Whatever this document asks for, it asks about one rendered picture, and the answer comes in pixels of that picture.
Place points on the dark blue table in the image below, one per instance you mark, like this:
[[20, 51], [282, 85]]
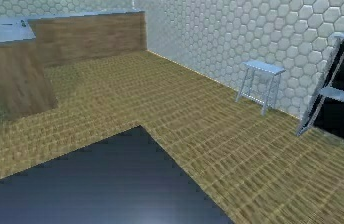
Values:
[[113, 186]]

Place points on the light grey stool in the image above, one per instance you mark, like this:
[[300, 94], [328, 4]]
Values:
[[263, 68]]

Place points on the wooden kitchen counter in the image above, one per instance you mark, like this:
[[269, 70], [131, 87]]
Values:
[[80, 36]]

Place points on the grey metal shelf unit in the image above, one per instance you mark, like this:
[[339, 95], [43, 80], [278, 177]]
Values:
[[338, 95]]

